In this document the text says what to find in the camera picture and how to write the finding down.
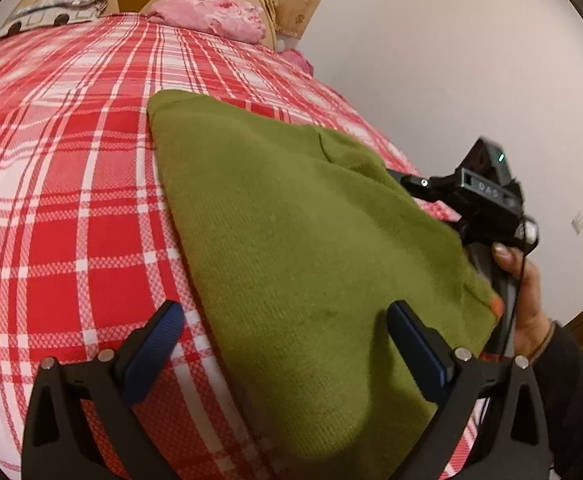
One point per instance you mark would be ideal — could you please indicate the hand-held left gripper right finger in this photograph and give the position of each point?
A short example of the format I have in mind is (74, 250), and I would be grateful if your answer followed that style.
(421, 350)

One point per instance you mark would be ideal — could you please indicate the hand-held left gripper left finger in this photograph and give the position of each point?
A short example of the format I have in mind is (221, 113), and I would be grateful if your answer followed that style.
(156, 350)

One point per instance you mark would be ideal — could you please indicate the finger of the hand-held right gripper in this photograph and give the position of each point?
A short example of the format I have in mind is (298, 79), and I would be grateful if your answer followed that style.
(411, 180)

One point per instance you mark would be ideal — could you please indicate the green striped knit sweater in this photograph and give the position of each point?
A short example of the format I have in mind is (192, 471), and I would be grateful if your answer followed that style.
(296, 260)

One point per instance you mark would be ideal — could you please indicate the person's right forearm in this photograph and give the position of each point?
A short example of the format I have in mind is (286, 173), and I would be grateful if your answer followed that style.
(571, 400)

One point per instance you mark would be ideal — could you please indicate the person's right hand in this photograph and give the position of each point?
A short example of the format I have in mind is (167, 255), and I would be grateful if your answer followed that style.
(526, 310)

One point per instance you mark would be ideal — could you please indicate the red plaid blanket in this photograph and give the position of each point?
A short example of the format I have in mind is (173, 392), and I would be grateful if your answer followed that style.
(71, 210)

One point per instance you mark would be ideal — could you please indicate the pink cloth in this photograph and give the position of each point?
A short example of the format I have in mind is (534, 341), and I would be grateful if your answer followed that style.
(296, 61)

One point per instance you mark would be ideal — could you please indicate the pink floral pillow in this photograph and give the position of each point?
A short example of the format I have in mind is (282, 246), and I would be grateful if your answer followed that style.
(206, 12)

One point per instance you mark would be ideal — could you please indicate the grey white patterned pillow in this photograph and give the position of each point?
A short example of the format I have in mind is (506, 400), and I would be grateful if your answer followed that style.
(51, 12)

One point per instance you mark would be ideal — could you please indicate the white wall socket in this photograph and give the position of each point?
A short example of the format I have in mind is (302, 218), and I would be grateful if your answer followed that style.
(579, 223)

